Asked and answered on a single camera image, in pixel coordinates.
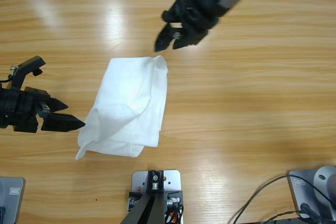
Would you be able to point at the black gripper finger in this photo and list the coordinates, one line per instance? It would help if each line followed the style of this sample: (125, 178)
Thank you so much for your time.
(189, 40)
(164, 39)
(55, 104)
(63, 123)

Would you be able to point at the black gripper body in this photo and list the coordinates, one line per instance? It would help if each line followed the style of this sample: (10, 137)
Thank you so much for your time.
(199, 6)
(21, 108)

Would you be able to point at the white t-shirt with black logo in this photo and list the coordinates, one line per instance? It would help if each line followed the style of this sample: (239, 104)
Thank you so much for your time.
(131, 103)

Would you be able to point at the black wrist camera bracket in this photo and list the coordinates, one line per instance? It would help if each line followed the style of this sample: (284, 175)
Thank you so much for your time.
(29, 65)

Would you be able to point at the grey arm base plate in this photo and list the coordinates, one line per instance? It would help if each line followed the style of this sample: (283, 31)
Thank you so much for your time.
(11, 203)
(299, 182)

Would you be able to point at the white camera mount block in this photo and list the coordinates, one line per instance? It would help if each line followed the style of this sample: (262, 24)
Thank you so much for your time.
(173, 179)

